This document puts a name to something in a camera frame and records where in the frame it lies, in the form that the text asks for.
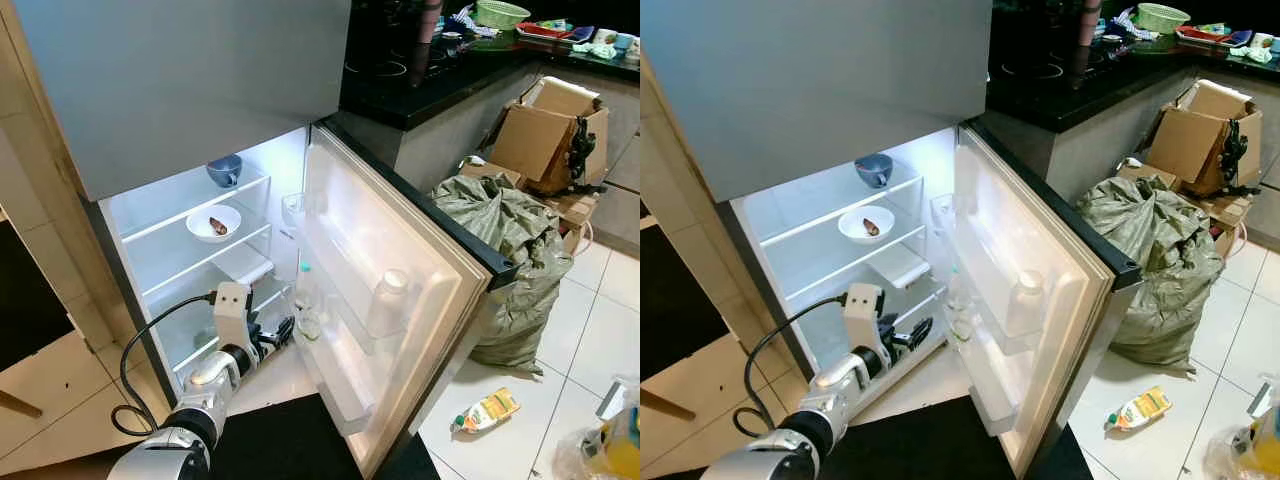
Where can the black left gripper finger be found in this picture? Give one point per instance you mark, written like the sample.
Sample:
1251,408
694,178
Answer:
282,340
916,342
284,324
920,326

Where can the silver fridge door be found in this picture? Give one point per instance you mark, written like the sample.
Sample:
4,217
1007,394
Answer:
1040,260
400,260

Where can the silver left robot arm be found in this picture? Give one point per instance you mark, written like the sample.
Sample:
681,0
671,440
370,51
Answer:
830,410
200,400

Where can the clear fridge door shelf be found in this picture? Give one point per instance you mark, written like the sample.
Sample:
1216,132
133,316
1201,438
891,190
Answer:
990,290
340,290
985,390
330,390

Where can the silver two-door fridge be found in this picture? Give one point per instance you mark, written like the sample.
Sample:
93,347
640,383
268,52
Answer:
820,90
180,90

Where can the clear bottle teal cap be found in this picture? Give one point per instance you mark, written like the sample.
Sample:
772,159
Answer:
958,310
307,310

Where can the clear plastic food tray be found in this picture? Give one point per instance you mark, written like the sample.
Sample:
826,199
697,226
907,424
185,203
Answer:
245,267
900,268

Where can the clear bottle white cap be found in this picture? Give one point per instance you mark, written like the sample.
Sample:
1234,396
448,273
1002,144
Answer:
388,300
1025,300

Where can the brown food piece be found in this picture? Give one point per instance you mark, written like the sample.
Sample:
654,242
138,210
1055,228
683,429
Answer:
218,227
871,228

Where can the white bowl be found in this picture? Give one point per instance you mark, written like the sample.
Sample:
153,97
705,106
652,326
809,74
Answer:
203,228
855,228

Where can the dark blue cup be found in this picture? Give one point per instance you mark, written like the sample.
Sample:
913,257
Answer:
874,170
224,170

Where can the yellow green juice carton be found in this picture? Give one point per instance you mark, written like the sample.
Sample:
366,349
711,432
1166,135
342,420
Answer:
490,410
1142,408

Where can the grey-green woven sack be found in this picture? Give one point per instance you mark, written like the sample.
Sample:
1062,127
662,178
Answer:
510,260
1160,260

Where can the grey kitchen cabinet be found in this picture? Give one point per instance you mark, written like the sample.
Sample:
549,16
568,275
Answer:
450,150
1100,155

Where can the black kitchen counter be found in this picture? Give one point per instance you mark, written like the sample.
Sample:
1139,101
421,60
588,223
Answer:
440,80
1090,80

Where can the plastic bag with yellow tub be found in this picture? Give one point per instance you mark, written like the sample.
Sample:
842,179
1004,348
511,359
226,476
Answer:
615,440
1255,445

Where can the large open cardboard box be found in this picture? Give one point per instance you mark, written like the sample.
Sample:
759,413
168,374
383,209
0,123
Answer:
535,140
1190,140

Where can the pink bottle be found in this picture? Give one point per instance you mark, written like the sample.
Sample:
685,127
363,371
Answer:
1089,20
430,20

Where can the blue white striped cloth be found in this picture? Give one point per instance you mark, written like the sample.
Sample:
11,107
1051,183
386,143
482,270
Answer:
470,24
1128,26

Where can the green plastic basket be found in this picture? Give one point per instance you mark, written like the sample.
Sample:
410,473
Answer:
500,14
1162,17

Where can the red tray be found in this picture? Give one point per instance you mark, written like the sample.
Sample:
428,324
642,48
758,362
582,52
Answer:
540,31
1200,35

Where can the mint green cloth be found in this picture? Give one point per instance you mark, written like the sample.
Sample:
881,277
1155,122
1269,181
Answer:
590,50
1250,52

